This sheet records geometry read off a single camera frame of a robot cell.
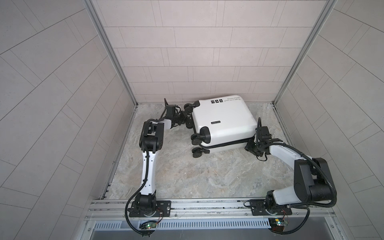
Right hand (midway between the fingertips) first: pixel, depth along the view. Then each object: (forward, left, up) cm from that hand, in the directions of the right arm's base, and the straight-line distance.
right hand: (245, 147), depth 92 cm
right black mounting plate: (-32, +2, -1) cm, 32 cm away
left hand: (+29, +31, +3) cm, 42 cm away
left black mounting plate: (-29, +48, 0) cm, 56 cm away
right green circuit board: (-39, -5, -2) cm, 39 cm away
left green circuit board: (-36, +51, +3) cm, 63 cm away
